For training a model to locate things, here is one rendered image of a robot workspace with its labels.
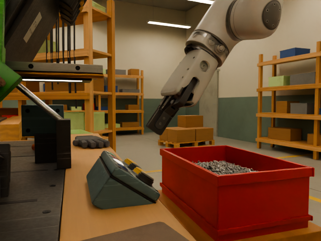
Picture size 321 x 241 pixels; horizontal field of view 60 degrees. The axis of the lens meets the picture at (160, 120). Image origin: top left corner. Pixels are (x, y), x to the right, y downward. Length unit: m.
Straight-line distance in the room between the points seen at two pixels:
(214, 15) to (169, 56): 10.23
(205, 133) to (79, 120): 4.28
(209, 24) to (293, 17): 6.84
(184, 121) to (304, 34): 3.35
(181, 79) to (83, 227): 0.29
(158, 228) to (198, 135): 6.63
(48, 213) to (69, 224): 0.05
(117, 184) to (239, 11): 0.35
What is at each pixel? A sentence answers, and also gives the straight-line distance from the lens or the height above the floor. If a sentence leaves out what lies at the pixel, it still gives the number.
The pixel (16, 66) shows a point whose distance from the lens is 0.65.
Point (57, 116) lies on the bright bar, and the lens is 0.66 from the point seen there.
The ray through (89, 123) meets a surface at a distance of 3.15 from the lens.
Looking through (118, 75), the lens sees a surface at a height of 1.98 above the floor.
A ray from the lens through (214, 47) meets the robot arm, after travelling 0.54.
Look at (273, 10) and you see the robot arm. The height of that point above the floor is 1.20.
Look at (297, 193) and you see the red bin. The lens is 0.61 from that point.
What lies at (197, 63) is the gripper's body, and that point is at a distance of 0.51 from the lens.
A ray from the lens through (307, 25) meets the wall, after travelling 7.07.
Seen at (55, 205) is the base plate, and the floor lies 0.90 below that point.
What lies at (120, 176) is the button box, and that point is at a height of 0.94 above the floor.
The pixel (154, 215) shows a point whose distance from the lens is 0.38.
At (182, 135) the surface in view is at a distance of 6.55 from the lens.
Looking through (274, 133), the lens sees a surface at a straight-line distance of 6.71.
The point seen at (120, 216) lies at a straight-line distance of 0.38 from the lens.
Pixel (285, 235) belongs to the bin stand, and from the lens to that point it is 0.60.
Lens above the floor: 1.04
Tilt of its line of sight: 3 degrees down
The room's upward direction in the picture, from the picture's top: straight up
